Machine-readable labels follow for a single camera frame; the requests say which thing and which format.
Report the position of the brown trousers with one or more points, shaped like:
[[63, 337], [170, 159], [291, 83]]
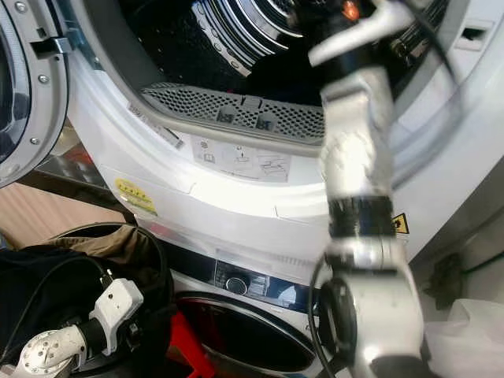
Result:
[[126, 248]]

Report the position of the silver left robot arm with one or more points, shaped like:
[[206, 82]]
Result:
[[51, 352]]

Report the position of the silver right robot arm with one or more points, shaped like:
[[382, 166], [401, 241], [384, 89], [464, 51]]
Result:
[[358, 150]]

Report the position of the white washing machine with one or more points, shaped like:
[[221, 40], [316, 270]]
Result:
[[272, 293]]

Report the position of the red plastic stool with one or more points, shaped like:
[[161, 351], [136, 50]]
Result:
[[185, 346]]

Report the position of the round washer control knob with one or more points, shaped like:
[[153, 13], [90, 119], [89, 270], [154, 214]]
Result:
[[236, 284]]

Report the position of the dark round washer door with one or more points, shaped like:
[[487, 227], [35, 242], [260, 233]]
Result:
[[252, 346]]

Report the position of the white tumble dryer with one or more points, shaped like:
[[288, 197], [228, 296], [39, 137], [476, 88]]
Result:
[[205, 213]]

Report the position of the grey instruction sticker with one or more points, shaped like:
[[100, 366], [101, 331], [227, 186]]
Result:
[[240, 160]]

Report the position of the grey perforated lint filter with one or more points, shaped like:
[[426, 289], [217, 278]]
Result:
[[189, 106]]

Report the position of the grey round dryer door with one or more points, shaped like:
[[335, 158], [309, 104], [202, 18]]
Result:
[[47, 110]]

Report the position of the white barcode label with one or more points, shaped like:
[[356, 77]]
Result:
[[153, 126]]

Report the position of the white plastic bag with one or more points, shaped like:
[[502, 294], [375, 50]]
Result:
[[461, 339]]

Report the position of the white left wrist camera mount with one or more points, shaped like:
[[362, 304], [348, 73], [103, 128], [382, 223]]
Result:
[[118, 303]]

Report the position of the dark wall tap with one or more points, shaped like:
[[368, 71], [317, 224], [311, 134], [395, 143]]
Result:
[[445, 279]]

